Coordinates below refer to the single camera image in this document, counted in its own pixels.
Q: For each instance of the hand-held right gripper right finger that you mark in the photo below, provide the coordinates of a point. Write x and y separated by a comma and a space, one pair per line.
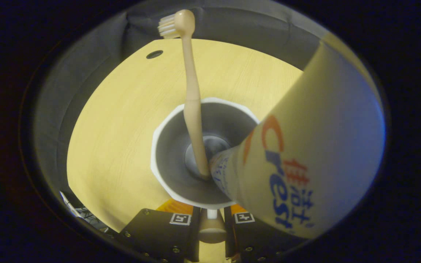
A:
247, 237

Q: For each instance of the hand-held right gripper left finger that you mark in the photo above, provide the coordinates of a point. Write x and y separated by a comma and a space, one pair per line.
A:
152, 233

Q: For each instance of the white toothpaste tube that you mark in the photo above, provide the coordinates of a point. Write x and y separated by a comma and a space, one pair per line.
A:
323, 146

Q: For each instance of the beige toothbrush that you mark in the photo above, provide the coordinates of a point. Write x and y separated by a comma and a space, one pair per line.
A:
192, 91

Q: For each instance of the light wooden desktop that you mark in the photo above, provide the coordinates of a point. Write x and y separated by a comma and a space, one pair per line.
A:
122, 128

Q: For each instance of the person's patterned clothing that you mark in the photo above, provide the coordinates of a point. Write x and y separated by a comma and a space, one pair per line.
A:
86, 215

